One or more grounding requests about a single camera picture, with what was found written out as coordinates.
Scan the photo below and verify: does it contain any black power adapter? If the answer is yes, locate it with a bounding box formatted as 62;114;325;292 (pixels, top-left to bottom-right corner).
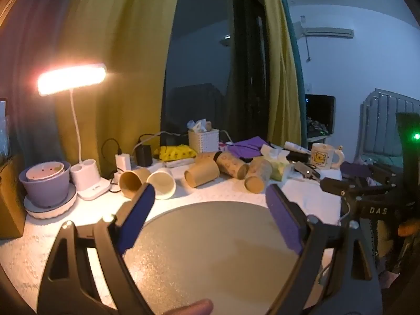
136;144;153;167

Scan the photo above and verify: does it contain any white tube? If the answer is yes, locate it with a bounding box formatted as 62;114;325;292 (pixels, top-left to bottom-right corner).
283;141;311;154

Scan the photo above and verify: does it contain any dark glass door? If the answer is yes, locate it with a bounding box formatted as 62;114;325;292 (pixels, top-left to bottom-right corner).
161;0;273;142

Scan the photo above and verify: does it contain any small grey device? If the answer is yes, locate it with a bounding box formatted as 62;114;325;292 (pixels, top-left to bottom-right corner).
293;161;321;180

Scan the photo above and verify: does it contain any white cable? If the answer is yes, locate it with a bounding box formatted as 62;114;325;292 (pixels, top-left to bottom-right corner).
131;130;190;158

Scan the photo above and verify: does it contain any white round saucer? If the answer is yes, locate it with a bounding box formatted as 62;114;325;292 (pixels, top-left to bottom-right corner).
23;184;78;220

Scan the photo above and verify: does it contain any round grey mat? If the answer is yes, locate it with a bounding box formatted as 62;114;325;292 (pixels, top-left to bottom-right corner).
122;200;342;315

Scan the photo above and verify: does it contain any printed brown paper cup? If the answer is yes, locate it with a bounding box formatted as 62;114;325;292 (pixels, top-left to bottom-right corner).
244;156;274;194

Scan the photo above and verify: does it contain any dark purple notebook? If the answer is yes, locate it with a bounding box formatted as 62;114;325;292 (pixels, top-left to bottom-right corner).
340;161;373;179

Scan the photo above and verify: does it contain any black monitor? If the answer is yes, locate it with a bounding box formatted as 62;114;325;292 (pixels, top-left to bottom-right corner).
305;94;336;137

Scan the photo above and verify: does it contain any wide yellow curtain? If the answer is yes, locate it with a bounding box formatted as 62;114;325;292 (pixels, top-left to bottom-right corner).
0;0;185;179

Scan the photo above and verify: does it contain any white woven basket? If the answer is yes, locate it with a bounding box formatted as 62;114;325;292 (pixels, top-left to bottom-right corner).
188;129;220;154

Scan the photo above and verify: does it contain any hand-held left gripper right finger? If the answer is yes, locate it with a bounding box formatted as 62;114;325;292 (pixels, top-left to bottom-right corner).
265;184;375;315

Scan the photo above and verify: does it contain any yellow-green tissue pack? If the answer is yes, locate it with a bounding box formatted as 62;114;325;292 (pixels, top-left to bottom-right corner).
260;145;293;182

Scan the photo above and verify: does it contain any white textured tablecloth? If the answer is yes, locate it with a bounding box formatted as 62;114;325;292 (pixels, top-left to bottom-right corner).
0;167;349;315

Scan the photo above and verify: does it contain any white mug with yellow print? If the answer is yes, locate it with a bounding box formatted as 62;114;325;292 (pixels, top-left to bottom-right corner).
310;143;346;171

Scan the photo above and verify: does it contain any white power adapter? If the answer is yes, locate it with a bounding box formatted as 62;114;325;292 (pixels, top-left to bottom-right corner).
115;153;133;173

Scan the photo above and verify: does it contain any teal curtain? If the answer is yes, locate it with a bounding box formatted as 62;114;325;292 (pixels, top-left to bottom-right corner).
276;0;308;145

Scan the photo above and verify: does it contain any narrow yellow curtain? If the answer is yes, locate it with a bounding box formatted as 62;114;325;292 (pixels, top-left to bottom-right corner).
255;0;302;145

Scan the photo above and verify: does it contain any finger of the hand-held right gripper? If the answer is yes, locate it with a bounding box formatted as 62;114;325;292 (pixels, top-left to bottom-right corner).
320;177;396;198
368;165;405;185

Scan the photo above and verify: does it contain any white air conditioner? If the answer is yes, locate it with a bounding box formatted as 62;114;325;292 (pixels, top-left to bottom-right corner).
299;25;355;39

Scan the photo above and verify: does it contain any person's left hand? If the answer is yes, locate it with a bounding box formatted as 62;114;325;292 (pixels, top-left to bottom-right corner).
157;298;214;315

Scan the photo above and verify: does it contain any white paper cup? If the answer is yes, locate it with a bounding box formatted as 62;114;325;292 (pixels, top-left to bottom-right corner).
146;167;176;201

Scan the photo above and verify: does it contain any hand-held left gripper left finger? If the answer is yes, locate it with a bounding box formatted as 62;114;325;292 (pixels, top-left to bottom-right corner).
37;183;156;315

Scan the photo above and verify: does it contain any plain brown paper cup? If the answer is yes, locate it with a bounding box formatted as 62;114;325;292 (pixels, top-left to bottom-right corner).
195;152;219;165
119;167;152;200
184;160;220;188

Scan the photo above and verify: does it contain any tall printed brown cup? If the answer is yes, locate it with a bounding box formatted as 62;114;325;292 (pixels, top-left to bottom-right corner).
214;151;250;180

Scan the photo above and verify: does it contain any white desk lamp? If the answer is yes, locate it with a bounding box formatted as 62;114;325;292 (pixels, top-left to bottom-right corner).
37;62;112;201

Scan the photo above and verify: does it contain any grey padded headboard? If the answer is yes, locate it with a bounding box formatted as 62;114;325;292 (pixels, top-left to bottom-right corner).
359;87;420;165

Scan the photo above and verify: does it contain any black cable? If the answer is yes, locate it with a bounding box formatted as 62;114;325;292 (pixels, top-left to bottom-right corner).
100;138;121;193

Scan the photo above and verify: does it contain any cardboard box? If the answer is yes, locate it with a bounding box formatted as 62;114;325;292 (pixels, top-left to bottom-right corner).
0;154;27;239

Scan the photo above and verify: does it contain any purple flower pot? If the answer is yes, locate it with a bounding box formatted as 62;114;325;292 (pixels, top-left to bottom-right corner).
19;161;71;208

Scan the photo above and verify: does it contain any crumpled paper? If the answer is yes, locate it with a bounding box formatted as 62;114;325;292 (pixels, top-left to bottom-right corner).
187;118;213;134

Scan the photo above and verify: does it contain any purple cloth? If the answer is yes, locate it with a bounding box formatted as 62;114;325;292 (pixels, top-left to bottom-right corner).
226;136;274;160

